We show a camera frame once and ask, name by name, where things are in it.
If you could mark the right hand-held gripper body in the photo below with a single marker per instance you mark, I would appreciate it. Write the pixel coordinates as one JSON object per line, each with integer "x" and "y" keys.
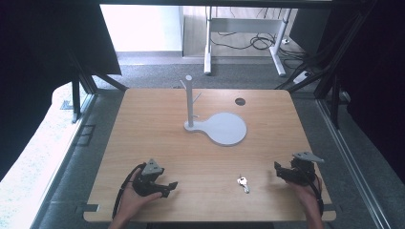
{"x": 301, "y": 170}

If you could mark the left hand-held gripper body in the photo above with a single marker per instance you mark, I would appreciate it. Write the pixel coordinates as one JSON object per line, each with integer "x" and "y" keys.
{"x": 149, "y": 182}

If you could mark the person's right hand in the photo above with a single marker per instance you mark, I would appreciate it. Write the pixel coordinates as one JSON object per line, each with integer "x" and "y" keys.
{"x": 304, "y": 194}

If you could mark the person's left hand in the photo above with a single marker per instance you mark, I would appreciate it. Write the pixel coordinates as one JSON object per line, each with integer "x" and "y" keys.
{"x": 135, "y": 202}

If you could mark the silver key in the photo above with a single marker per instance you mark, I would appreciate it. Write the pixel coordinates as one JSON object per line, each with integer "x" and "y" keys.
{"x": 244, "y": 184}

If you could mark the white stand with round base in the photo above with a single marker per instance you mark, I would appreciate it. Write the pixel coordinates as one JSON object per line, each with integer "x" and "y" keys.
{"x": 223, "y": 128}

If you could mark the grey floor socket cover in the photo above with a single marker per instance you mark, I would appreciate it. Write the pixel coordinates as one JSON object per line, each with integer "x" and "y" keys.
{"x": 86, "y": 135}

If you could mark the white power strip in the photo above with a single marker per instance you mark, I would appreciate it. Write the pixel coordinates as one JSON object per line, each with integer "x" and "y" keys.
{"x": 301, "y": 77}

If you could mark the black curtain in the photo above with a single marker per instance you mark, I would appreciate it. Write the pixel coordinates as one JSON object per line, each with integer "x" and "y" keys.
{"x": 38, "y": 63}
{"x": 375, "y": 79}

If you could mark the aluminium floor rail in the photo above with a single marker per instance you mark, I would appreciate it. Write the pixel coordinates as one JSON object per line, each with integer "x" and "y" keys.
{"x": 353, "y": 165}

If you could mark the black metal frame strut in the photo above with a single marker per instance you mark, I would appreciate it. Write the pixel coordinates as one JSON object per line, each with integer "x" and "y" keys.
{"x": 331, "y": 63}
{"x": 82, "y": 79}

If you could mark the white desk frame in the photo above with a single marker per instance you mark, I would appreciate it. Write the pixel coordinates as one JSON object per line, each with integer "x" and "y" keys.
{"x": 208, "y": 47}

